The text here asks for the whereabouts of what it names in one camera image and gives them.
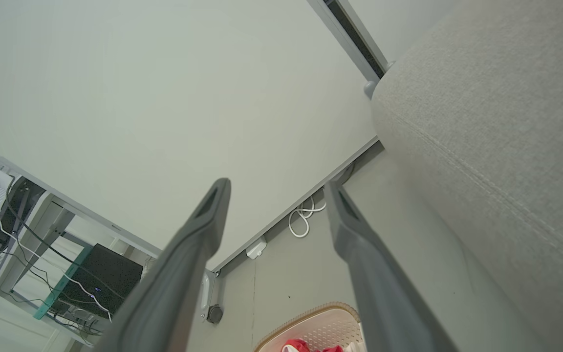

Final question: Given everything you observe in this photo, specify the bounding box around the red and white garment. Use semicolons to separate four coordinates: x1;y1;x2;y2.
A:
281;339;345;352

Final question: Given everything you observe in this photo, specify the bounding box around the grey aluminium rail frame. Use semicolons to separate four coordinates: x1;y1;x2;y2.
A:
306;0;395;99

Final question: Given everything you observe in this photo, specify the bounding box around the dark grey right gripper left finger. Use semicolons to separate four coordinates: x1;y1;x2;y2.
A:
93;178;232;352

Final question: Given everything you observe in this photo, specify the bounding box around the grey metal foot bracket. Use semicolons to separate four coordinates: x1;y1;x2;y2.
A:
198;270;221;321

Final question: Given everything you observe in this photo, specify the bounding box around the white power adapter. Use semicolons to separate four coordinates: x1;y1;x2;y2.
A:
245;237;268;260

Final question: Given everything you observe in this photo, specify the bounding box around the grey fabric sofa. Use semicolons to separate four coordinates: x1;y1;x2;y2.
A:
370;0;563;352

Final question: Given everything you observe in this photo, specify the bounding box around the thin white desk cable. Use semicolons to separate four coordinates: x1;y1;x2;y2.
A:
0;180;114;322

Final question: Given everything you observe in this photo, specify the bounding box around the thin black desk cable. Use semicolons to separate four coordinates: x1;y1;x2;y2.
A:
5;176;126;300

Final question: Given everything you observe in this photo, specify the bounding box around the white coiled floor cable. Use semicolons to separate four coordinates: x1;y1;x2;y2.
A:
288;196;327;239

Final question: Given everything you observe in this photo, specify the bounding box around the white desk with cables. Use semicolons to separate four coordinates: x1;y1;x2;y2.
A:
0;137;162;352

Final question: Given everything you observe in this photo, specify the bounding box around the cream perforated laundry basket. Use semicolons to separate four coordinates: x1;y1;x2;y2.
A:
254;302;366;352

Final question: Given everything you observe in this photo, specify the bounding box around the black computer case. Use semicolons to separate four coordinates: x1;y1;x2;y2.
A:
49;243;144;318

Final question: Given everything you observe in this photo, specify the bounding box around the teal frame bar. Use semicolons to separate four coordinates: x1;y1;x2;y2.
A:
34;244;94;321

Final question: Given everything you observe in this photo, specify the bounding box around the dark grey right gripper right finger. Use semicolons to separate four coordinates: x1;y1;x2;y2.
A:
324;181;459;352

